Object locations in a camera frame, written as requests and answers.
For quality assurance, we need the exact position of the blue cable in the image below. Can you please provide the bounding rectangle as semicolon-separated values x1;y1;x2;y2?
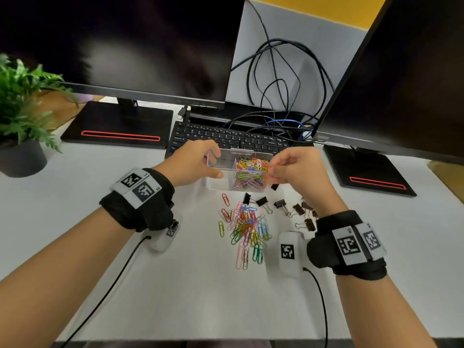
266;119;314;140

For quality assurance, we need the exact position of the black camera cable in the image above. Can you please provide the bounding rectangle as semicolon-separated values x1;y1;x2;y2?
303;267;329;348
59;235;152;348

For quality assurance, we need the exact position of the black left camera cable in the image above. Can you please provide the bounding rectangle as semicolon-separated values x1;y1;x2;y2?
59;235;152;348

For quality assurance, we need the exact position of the heap of sorted paper clips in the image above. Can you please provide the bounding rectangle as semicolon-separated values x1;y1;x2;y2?
233;158;271;192

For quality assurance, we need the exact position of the clear plastic divided box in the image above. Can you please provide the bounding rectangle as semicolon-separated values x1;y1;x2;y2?
205;148;275;192

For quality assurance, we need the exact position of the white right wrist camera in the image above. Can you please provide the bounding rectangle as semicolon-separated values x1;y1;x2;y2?
266;231;305;279

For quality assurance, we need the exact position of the person's right hand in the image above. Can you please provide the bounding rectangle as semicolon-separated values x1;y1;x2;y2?
264;146;348;218

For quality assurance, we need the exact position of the black right camera cable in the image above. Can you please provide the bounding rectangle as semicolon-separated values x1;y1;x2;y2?
303;267;329;348

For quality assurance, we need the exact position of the grey desk partition panel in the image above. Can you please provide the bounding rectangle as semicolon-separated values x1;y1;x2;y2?
225;0;369;115

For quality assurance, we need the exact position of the black keyboard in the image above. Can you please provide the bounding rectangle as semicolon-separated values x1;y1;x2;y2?
165;121;316;160

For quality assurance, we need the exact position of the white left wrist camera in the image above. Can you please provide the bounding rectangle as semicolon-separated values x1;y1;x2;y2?
142;213;184;253

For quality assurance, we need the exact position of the bundle of black cables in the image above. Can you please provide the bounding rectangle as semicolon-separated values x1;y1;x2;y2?
230;0;336;142

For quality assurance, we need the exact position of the person's left forearm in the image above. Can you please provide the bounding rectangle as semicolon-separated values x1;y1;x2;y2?
0;206;135;348

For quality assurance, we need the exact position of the pile of black binder clips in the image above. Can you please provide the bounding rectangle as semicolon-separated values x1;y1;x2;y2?
242;183;319;232

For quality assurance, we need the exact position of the black monitor stand red stripe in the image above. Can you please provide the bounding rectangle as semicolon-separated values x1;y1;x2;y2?
322;145;418;198
60;97;174;150

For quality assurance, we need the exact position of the black wrist strap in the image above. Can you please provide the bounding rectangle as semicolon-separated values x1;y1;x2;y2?
306;210;388;281
99;167;176;232

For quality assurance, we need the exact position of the person's left hand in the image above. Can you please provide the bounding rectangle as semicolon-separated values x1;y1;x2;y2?
154;140;224;188

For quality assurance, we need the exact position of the green plant in black pot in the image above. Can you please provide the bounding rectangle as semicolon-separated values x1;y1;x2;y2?
0;53;79;178

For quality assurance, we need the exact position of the black computer monitor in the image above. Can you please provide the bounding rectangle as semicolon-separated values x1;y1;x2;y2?
313;0;464;165
0;0;247;109

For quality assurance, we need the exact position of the black left wrist strap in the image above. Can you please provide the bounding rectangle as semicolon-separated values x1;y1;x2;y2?
99;167;176;232

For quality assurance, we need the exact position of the black right wrist strap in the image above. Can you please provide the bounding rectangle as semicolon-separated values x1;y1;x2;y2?
306;210;388;281

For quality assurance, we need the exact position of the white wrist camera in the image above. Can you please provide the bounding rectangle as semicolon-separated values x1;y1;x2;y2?
266;231;305;279
142;213;184;253

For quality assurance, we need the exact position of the pile of colourful paper clips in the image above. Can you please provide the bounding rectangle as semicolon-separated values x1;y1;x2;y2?
217;193;273;271

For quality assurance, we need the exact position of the brown cardboard box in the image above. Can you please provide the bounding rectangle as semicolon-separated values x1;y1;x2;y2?
36;91;106;129
427;161;464;203

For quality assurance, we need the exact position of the person's right forearm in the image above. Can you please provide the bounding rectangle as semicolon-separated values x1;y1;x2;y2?
335;273;437;348

